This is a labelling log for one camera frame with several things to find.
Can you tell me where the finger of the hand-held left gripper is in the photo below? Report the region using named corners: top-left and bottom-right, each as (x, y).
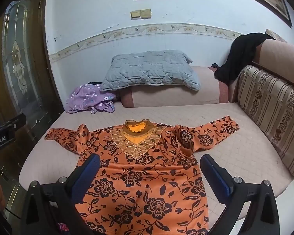
top-left (4, 114), bottom-right (27, 131)

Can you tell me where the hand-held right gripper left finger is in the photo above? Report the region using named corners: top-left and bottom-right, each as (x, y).
top-left (19, 154), bottom-right (101, 235)

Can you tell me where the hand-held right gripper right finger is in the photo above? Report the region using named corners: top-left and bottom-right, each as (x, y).
top-left (200, 154), bottom-right (281, 235)

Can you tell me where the orange black floral shirt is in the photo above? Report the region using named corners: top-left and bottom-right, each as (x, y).
top-left (44, 116), bottom-right (240, 235)

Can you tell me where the beige checked sofa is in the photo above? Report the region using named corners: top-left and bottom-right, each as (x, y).
top-left (18, 29), bottom-right (294, 222)

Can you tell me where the wooden stained glass door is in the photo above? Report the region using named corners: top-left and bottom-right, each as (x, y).
top-left (0, 0), bottom-right (64, 226)

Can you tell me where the purple floral cloth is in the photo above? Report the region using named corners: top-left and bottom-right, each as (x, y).
top-left (65, 83), bottom-right (116, 114)

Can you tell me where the striped floral back cushion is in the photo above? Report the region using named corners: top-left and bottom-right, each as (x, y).
top-left (236, 65), bottom-right (294, 178)

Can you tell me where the pink beige sofa armrest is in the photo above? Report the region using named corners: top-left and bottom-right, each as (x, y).
top-left (120, 66), bottom-right (232, 108)

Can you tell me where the grey quilted pillow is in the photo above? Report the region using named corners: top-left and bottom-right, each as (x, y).
top-left (101, 50), bottom-right (201, 91)

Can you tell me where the black cloth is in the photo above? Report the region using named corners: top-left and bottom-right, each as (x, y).
top-left (215, 32), bottom-right (275, 84)

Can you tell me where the small striped cushion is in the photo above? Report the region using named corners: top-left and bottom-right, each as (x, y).
top-left (265, 29), bottom-right (288, 43)

